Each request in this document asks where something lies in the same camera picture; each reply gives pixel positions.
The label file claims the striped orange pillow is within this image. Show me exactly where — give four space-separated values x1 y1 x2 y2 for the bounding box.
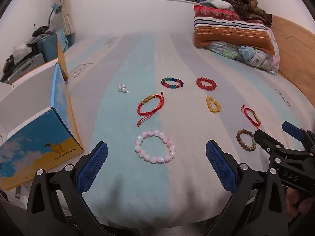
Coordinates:
193 4 275 54

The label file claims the pink bead bracelet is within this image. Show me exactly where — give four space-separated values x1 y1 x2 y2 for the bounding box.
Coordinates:
134 129 177 164

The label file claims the red bead bracelet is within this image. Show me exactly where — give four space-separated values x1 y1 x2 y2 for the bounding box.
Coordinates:
196 77 217 90

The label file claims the floral quilt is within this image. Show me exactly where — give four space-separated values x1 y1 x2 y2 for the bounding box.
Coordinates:
204 27 281 75

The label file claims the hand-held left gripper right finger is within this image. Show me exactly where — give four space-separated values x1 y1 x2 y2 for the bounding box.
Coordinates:
205 140 288 236

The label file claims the blue desk lamp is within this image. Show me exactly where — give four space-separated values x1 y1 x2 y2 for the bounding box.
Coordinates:
48 3 62 27

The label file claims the brown wooden bead bracelet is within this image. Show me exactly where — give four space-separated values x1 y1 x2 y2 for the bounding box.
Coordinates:
236 129 257 152

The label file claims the teal suitcase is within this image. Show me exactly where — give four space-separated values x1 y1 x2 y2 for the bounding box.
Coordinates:
37 31 67 63

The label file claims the white plastic cabinet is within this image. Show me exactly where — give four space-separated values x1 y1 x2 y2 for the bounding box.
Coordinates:
0 183 33 210

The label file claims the blue yellow cardboard box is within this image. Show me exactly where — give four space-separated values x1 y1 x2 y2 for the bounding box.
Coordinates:
0 33 85 192

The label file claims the red cord bracelet gold tube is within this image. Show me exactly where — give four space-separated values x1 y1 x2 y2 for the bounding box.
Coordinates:
241 104 261 129
136 92 165 127

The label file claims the person's right hand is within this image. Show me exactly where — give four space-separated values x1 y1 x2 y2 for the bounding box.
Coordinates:
287 187 315 223

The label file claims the multicolour bead bracelet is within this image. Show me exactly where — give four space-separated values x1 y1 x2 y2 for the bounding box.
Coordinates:
161 77 184 89

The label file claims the grey pillow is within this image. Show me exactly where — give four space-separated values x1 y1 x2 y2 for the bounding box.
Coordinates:
200 0 234 10

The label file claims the wooden headboard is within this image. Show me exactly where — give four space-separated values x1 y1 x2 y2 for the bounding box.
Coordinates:
267 13 315 101

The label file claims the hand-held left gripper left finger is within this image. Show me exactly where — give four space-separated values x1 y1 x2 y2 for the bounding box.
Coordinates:
26 141 109 236

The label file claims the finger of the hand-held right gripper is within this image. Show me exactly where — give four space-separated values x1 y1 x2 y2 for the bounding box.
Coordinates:
282 121 315 153
254 129 286 157

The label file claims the beige curtain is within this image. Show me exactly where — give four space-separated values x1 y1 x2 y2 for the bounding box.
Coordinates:
60 0 75 38

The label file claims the striped bed mattress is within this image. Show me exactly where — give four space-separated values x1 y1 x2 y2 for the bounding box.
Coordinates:
57 32 315 228

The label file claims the yellow bead bracelet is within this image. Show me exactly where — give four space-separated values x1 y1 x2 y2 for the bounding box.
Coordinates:
206 96 221 113

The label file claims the brown blanket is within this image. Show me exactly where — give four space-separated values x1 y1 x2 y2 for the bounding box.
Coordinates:
220 0 273 27

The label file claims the white plastic bag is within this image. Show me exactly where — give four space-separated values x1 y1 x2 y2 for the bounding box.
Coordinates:
12 43 32 58

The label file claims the silver suitcase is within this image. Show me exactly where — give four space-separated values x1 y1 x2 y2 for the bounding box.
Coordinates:
1 53 46 83

